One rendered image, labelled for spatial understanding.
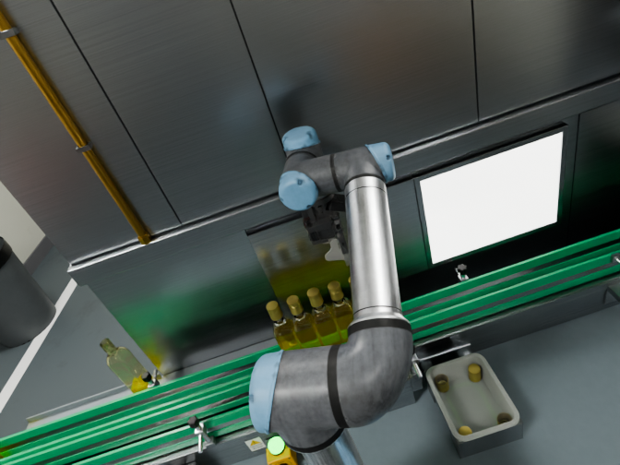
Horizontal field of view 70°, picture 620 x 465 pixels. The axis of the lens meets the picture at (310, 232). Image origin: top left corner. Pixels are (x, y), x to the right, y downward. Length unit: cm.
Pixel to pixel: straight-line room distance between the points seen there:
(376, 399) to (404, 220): 73
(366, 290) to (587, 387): 91
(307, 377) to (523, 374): 93
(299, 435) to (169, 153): 71
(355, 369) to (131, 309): 91
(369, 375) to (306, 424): 12
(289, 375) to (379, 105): 71
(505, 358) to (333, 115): 88
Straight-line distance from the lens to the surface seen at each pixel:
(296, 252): 124
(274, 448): 134
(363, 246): 71
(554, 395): 144
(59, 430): 169
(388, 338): 64
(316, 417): 65
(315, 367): 64
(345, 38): 106
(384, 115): 114
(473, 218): 138
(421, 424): 139
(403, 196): 123
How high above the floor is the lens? 198
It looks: 36 degrees down
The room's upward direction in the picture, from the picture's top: 20 degrees counter-clockwise
